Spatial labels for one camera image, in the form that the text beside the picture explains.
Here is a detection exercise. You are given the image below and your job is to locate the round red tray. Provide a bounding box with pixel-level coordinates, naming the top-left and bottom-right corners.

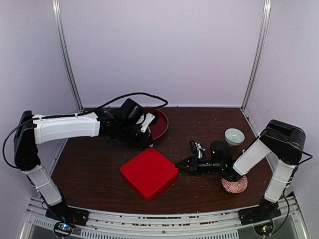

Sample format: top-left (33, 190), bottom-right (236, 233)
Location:
top-left (145, 107), bottom-right (168, 140)

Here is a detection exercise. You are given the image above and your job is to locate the red box lid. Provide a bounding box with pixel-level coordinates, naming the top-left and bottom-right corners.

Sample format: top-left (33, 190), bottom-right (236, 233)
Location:
top-left (120, 147), bottom-right (179, 197)

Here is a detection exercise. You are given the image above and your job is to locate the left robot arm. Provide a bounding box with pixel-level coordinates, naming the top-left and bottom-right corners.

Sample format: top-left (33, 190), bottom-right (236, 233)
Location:
top-left (8, 105), bottom-right (156, 221)

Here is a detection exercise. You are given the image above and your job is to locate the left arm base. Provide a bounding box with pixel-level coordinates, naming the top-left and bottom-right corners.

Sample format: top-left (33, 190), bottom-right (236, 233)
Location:
top-left (45, 205), bottom-right (89, 238)

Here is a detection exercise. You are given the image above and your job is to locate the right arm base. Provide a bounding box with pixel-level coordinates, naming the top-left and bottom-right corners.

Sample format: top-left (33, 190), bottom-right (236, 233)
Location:
top-left (238, 203), bottom-right (281, 237)

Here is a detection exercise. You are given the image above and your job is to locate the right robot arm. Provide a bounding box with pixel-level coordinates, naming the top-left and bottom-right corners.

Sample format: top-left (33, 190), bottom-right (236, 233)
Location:
top-left (175, 119), bottom-right (313, 220)

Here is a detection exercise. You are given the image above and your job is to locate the grey green bowl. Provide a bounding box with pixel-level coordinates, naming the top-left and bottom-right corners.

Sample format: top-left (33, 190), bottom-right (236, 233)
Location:
top-left (224, 128), bottom-right (245, 146)

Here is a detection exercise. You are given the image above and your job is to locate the left aluminium post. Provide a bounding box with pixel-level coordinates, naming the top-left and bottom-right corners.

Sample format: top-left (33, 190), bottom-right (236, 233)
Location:
top-left (52, 0), bottom-right (83, 111)

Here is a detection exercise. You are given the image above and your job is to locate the aluminium post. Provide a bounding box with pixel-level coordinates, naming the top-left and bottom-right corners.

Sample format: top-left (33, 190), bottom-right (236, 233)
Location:
top-left (52, 0), bottom-right (83, 111)
top-left (241, 0), bottom-right (272, 111)

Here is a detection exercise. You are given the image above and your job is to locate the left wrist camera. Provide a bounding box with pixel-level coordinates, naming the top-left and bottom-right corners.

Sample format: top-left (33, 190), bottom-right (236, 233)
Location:
top-left (117, 99), bottom-right (156, 133)

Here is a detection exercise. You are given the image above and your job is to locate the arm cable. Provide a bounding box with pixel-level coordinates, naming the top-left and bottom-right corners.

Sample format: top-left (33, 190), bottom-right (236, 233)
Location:
top-left (264, 126), bottom-right (314, 225)
top-left (2, 91), bottom-right (168, 170)

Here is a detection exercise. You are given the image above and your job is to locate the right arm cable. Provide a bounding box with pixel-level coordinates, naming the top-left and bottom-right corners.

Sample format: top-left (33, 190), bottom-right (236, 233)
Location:
top-left (264, 126), bottom-right (314, 225)

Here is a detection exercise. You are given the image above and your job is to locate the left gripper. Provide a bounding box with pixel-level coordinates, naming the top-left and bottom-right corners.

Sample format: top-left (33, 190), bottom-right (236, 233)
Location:
top-left (119, 122), bottom-right (155, 151)

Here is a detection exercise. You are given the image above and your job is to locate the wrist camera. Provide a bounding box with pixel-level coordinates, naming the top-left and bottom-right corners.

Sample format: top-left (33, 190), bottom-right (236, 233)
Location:
top-left (117, 99), bottom-right (156, 133)
top-left (189, 140), bottom-right (207, 159)

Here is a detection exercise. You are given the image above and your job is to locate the front aluminium rail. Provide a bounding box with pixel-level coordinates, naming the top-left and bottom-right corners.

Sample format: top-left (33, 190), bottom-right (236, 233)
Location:
top-left (19, 196), bottom-right (311, 239)

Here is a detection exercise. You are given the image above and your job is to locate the red chocolate box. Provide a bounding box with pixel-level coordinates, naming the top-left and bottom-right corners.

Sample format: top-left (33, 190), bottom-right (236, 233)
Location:
top-left (123, 171), bottom-right (178, 203)

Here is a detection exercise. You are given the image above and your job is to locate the red patterned bowl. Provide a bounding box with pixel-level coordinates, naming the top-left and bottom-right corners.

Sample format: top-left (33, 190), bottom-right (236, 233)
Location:
top-left (221, 176), bottom-right (248, 194)

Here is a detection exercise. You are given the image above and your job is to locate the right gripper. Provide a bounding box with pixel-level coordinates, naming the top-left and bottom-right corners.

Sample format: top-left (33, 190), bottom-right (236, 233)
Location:
top-left (175, 156), bottom-right (223, 177)

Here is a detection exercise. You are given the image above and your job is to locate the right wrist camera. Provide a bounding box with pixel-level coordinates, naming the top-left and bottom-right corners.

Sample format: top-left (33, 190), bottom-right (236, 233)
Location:
top-left (189, 140), bottom-right (207, 159)

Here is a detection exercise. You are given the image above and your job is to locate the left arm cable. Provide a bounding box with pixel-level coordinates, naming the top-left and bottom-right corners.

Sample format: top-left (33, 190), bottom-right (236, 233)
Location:
top-left (2, 91), bottom-right (168, 170)

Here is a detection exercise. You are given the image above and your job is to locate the right aluminium post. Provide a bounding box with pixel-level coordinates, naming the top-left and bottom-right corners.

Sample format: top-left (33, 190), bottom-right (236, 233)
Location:
top-left (241, 0), bottom-right (272, 111)

